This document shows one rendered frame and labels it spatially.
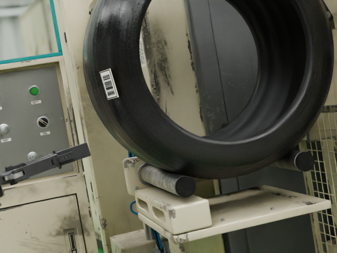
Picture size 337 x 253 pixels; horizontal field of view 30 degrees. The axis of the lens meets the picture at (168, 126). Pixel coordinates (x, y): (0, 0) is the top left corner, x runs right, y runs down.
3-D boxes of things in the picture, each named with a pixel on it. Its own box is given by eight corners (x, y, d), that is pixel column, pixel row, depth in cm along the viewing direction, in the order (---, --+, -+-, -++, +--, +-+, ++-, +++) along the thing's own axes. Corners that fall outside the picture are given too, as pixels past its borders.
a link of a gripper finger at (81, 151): (55, 152, 136) (55, 152, 135) (86, 142, 137) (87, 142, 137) (59, 165, 136) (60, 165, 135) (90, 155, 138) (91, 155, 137)
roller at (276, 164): (247, 142, 172) (257, 155, 173) (235, 152, 172) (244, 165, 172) (308, 147, 139) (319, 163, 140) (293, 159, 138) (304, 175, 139)
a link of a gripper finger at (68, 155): (49, 158, 135) (50, 159, 132) (71, 150, 136) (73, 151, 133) (51, 165, 135) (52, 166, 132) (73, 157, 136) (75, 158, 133)
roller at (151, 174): (149, 161, 165) (160, 174, 166) (136, 173, 165) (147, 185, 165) (187, 171, 132) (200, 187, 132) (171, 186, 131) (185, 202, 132)
